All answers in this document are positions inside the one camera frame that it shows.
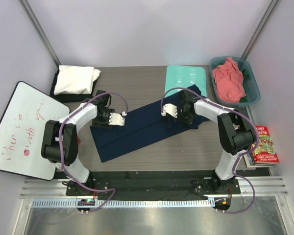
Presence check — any teal instruction mat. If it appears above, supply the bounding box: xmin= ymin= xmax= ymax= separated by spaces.
xmin=165 ymin=65 xmax=207 ymax=96

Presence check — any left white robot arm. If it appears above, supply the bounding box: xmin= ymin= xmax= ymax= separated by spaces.
xmin=41 ymin=91 xmax=115 ymax=195

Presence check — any folded black t shirt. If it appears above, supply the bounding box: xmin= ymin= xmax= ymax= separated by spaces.
xmin=49 ymin=70 xmax=97 ymax=103

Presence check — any book under red book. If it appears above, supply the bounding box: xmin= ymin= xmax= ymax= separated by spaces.
xmin=244 ymin=154 xmax=274 ymax=168

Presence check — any green t shirt in bin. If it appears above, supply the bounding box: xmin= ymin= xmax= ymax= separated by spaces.
xmin=240 ymin=69 xmax=251 ymax=103

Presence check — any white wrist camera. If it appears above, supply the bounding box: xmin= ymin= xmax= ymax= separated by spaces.
xmin=161 ymin=103 xmax=178 ymax=118
xmin=108 ymin=111 xmax=127 ymax=126

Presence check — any perforated white cable duct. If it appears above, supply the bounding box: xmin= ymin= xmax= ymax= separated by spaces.
xmin=31 ymin=198 xmax=215 ymax=209

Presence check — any red storey house book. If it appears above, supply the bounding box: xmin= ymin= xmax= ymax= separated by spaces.
xmin=251 ymin=125 xmax=280 ymax=165

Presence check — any folded white t shirt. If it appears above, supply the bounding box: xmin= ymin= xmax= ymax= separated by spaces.
xmin=53 ymin=65 xmax=101 ymax=95

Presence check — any pink crumpled t shirt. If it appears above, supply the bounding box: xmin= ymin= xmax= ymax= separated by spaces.
xmin=212 ymin=57 xmax=246 ymax=103

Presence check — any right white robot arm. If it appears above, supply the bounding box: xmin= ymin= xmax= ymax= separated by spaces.
xmin=175 ymin=89 xmax=259 ymax=193

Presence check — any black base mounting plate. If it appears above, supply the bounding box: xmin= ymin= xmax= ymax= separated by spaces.
xmin=66 ymin=170 xmax=241 ymax=201

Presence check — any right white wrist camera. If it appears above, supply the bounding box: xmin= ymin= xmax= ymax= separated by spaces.
xmin=161 ymin=103 xmax=178 ymax=118

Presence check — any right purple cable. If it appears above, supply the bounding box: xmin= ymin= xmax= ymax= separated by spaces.
xmin=160 ymin=87 xmax=259 ymax=214

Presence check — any navy blue t shirt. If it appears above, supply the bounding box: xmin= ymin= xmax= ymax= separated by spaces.
xmin=89 ymin=84 xmax=209 ymax=163

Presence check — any teal plastic bin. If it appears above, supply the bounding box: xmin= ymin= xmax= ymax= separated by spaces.
xmin=210 ymin=57 xmax=260 ymax=107

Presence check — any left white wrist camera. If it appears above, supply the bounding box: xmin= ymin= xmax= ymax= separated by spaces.
xmin=108 ymin=111 xmax=127 ymax=126

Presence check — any white dry-erase board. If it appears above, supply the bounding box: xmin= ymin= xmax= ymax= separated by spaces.
xmin=0 ymin=81 xmax=70 ymax=181

